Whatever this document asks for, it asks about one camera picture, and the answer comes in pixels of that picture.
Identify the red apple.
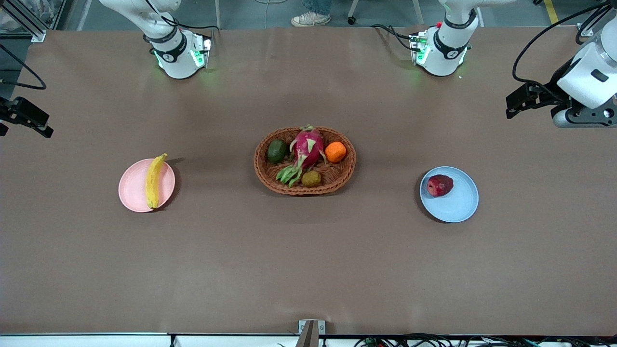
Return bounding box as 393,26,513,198
427,174,454,198

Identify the yellow banana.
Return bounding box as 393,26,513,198
146,153,168,210

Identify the pink plate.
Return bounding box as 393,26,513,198
118,159,175,213

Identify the light blue plate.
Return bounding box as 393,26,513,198
420,166,480,223

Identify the chair leg with caster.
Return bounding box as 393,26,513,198
348,0,368,26

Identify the orange fruit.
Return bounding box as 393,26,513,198
324,141,347,163

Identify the brown wicker basket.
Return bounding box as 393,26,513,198
254,126,357,196

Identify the pink dragon fruit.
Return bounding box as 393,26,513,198
275,125,328,188

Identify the white sneaker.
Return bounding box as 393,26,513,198
291,12,332,27

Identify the green avocado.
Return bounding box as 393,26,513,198
267,139,289,164

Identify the brown paper table cover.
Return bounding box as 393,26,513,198
0,26,617,337

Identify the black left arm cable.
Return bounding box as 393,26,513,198
511,2,609,97

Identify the aluminium frame post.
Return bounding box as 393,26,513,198
576,0,617,38
0,0,47,43

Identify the black left base cable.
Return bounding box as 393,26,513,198
370,24,416,53

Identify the black base cable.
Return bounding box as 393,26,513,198
145,0,225,34
370,24,416,53

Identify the black right base cable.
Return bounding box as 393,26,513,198
145,0,225,34

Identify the bundle of floor cables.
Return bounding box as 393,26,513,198
354,334,617,347

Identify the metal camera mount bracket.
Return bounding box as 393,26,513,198
295,320,326,347

